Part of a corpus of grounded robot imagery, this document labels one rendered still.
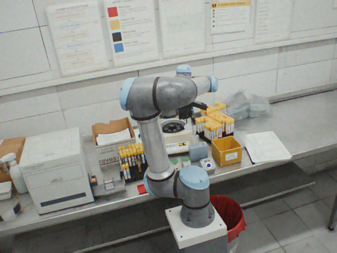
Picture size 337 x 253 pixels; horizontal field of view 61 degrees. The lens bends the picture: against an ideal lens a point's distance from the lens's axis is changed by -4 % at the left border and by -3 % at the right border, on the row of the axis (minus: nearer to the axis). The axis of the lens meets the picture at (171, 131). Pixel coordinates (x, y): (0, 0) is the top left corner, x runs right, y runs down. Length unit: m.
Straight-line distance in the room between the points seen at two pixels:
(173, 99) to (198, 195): 0.43
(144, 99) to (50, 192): 0.75
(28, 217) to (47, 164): 0.33
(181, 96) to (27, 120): 1.28
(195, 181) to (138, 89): 0.42
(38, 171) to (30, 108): 0.65
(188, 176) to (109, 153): 0.69
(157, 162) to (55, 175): 0.53
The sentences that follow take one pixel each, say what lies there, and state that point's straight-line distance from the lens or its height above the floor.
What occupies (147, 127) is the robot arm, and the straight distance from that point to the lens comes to 1.06.
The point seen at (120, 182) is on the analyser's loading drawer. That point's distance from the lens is 1.58.
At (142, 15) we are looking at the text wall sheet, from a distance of 1.87.
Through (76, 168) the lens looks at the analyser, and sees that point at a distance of 1.45.
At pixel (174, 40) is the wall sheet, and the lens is 1.95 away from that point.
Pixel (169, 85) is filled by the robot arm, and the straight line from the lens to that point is 0.96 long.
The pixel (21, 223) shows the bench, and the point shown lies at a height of 0.88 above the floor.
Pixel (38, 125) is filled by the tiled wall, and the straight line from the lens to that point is 2.06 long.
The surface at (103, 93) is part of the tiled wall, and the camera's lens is 1.97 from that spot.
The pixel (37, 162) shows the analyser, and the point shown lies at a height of 1.17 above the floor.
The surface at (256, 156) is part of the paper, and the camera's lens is 1.75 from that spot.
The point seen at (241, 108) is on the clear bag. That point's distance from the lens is 2.13.
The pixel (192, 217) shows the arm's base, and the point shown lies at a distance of 1.27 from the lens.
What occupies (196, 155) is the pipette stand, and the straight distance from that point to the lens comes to 1.69.
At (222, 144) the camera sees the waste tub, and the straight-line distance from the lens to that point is 1.76.
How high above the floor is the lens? 1.87
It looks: 29 degrees down
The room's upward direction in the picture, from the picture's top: 6 degrees counter-clockwise
